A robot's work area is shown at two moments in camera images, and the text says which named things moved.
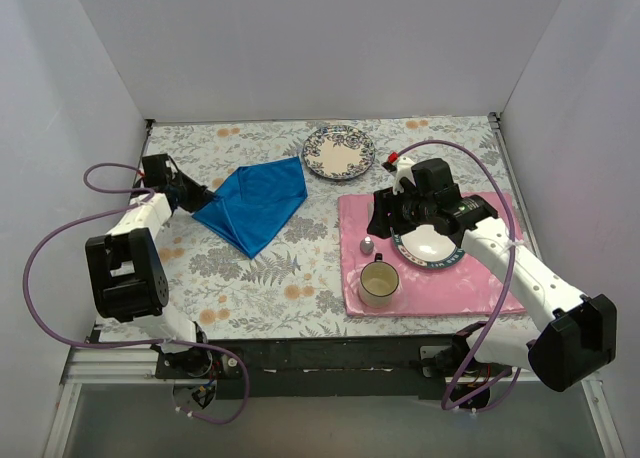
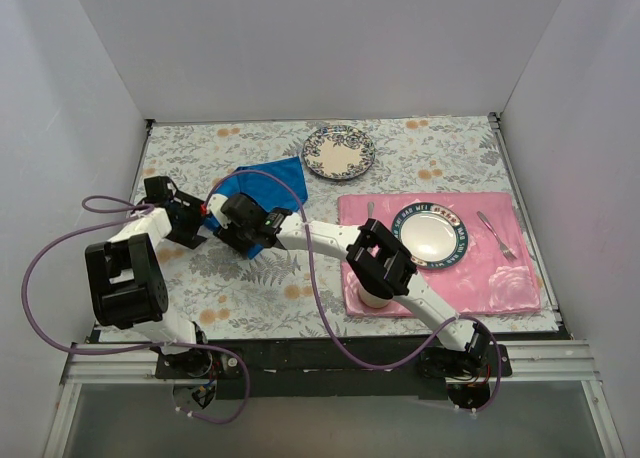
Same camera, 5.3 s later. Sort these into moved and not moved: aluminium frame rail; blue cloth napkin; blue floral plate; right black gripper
Moved: right black gripper
Not moved: blue cloth napkin; blue floral plate; aluminium frame rail
